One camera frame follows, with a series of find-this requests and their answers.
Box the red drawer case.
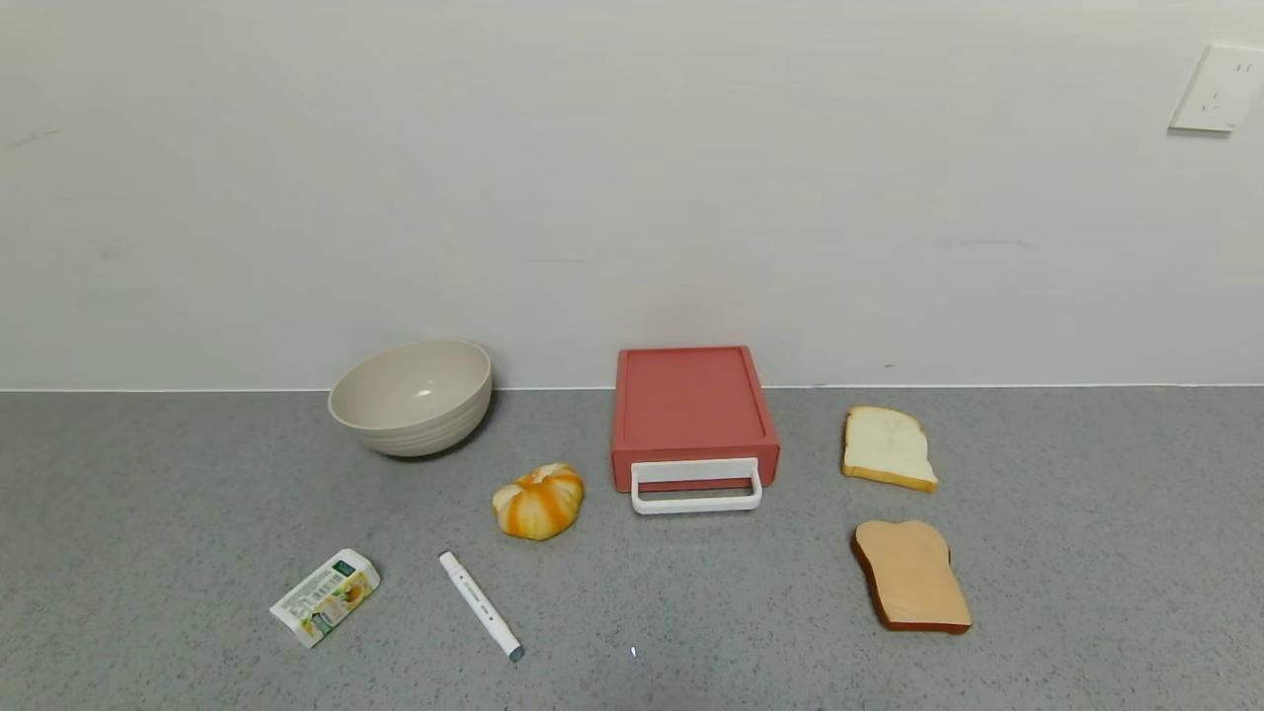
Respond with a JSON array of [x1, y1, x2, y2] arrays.
[[609, 345, 781, 465]]

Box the white wall socket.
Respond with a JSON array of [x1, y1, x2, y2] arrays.
[[1168, 42, 1264, 134]]

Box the brown toast slice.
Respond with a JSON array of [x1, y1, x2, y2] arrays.
[[852, 519, 974, 635]]

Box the small printed carton pack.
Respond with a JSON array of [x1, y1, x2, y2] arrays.
[[269, 548, 382, 650]]

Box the orange striped bread bun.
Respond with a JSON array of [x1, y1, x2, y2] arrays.
[[492, 462, 586, 542]]

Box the white bread slice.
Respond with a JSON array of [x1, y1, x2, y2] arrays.
[[841, 405, 940, 493]]

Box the white marker pen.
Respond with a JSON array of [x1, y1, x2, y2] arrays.
[[437, 551, 525, 664]]

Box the beige ribbed bowl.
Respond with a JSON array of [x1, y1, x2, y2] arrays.
[[327, 339, 493, 458]]

